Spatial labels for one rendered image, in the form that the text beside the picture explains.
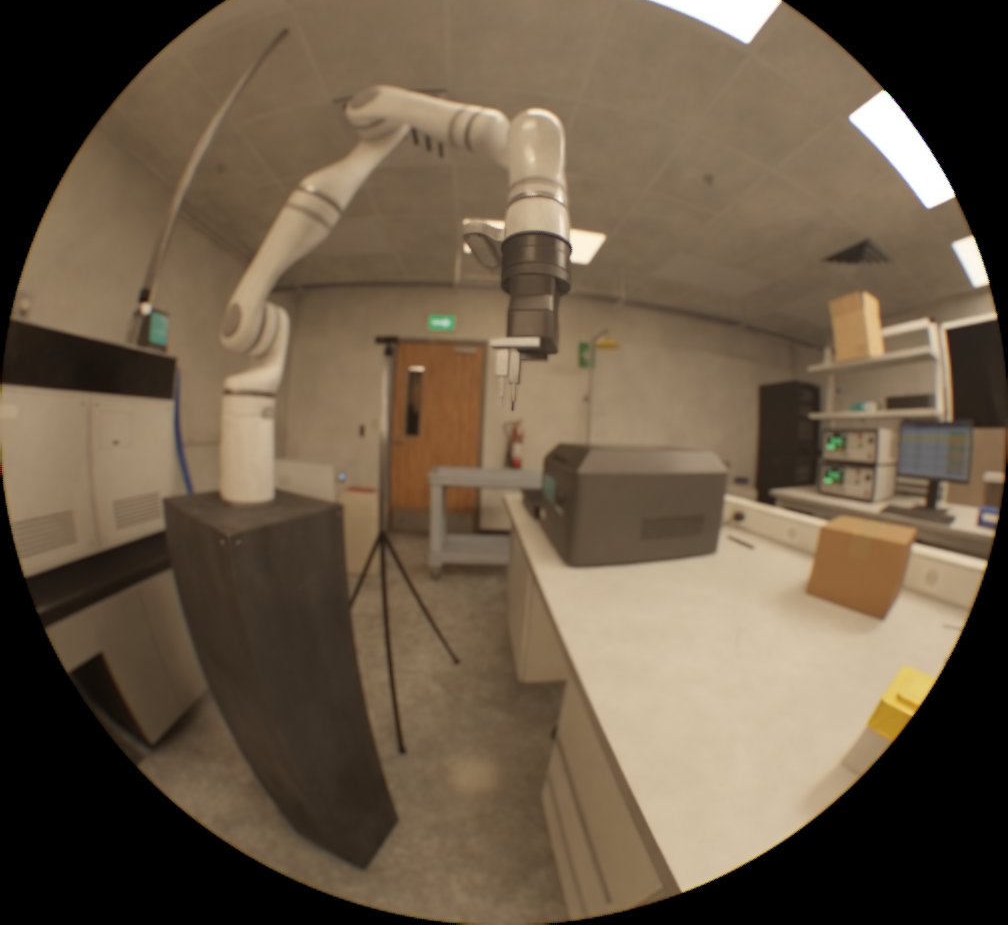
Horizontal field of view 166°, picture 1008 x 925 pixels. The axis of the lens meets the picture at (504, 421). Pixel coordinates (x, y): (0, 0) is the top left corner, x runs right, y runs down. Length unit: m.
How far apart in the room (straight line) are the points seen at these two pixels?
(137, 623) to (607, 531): 1.48
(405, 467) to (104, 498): 3.19
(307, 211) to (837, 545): 1.14
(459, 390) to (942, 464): 4.09
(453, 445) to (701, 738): 3.60
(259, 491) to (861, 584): 1.11
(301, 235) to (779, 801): 0.90
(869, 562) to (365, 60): 2.32
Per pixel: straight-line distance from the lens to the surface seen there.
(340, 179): 0.61
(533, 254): 0.36
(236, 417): 0.57
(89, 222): 2.63
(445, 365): 3.85
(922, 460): 2.31
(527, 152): 0.44
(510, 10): 1.67
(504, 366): 0.33
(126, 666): 1.42
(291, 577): 0.56
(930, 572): 1.04
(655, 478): 0.91
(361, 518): 2.74
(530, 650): 1.47
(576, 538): 0.86
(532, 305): 0.34
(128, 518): 1.40
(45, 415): 1.21
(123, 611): 1.36
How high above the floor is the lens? 1.25
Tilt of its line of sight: 1 degrees up
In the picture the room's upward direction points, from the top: 3 degrees clockwise
